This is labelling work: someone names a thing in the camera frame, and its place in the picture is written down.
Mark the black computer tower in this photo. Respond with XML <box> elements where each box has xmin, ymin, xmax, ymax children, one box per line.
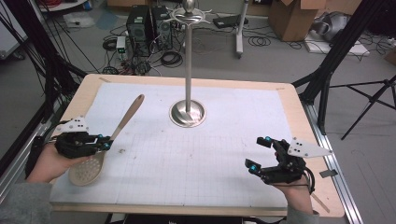
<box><xmin>125</xmin><ymin>5</ymin><xmax>154</xmax><ymax>58</ymax></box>
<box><xmin>151</xmin><ymin>6</ymin><xmax>173</xmax><ymax>51</ymax></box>

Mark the black tripod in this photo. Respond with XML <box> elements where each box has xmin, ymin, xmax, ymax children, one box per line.
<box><xmin>330</xmin><ymin>74</ymin><xmax>396</xmax><ymax>141</ymax></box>

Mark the metal utensil stand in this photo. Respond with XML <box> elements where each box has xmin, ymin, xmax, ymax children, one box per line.
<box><xmin>162</xmin><ymin>0</ymin><xmax>214</xmax><ymax>129</ymax></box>

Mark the large cardboard box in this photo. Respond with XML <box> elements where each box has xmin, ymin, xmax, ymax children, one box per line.
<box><xmin>269</xmin><ymin>0</ymin><xmax>329</xmax><ymax>43</ymax></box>

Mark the white power adapter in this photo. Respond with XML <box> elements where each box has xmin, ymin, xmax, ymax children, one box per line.
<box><xmin>116</xmin><ymin>35</ymin><xmax>127</xmax><ymax>54</ymax></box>

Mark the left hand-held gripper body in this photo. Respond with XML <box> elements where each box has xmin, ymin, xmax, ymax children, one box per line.
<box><xmin>55</xmin><ymin>116</ymin><xmax>104</xmax><ymax>159</ymax></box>

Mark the black metal frame post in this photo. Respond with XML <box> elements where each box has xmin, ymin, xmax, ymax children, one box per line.
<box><xmin>291</xmin><ymin>0</ymin><xmax>387</xmax><ymax>135</ymax></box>
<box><xmin>0</xmin><ymin>0</ymin><xmax>90</xmax><ymax>175</ymax></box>

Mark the white round platform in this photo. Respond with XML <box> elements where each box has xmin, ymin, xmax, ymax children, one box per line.
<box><xmin>36</xmin><ymin>0</ymin><xmax>89</xmax><ymax>14</ymax></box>

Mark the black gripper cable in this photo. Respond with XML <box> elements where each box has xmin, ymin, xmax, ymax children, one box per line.
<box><xmin>298</xmin><ymin>167</ymin><xmax>317</xmax><ymax>196</ymax></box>

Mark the beige slotted spoon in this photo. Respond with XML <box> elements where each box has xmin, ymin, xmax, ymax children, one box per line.
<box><xmin>68</xmin><ymin>93</ymin><xmax>146</xmax><ymax>187</ymax></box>

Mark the white grid mat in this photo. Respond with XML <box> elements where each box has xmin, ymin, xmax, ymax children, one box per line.
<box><xmin>49</xmin><ymin>82</ymin><xmax>293</xmax><ymax>209</ymax></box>

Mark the white flat board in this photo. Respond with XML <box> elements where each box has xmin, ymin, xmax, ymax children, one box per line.
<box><xmin>304</xmin><ymin>39</ymin><xmax>372</xmax><ymax>58</ymax></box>

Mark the person's left hand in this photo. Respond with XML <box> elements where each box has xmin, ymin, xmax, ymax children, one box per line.
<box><xmin>26</xmin><ymin>143</ymin><xmax>92</xmax><ymax>185</ymax></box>

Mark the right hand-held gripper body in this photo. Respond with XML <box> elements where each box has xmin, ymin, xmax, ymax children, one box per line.
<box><xmin>261</xmin><ymin>137</ymin><xmax>333</xmax><ymax>185</ymax></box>

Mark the person's right hand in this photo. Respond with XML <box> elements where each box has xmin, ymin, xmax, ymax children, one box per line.
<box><xmin>271</xmin><ymin>175</ymin><xmax>314</xmax><ymax>215</ymax></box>

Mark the coiled black cable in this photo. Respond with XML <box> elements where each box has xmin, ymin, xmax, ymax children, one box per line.
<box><xmin>247</xmin><ymin>35</ymin><xmax>273</xmax><ymax>48</ymax></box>
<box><xmin>160</xmin><ymin>50</ymin><xmax>184</xmax><ymax>68</ymax></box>

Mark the black tape strip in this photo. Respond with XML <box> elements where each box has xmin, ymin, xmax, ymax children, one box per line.
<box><xmin>318</xmin><ymin>169</ymin><xmax>339</xmax><ymax>179</ymax></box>

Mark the aluminium rail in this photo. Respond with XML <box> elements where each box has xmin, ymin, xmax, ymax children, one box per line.
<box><xmin>302</xmin><ymin>102</ymin><xmax>364</xmax><ymax>224</ymax></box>
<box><xmin>0</xmin><ymin>119</ymin><xmax>60</xmax><ymax>204</ymax></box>

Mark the grey rounded device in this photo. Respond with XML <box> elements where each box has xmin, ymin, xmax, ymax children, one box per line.
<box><xmin>311</xmin><ymin>11</ymin><xmax>350</xmax><ymax>35</ymax></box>

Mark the black flat device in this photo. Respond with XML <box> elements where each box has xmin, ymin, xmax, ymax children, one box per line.
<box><xmin>212</xmin><ymin>13</ymin><xmax>249</xmax><ymax>30</ymax></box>

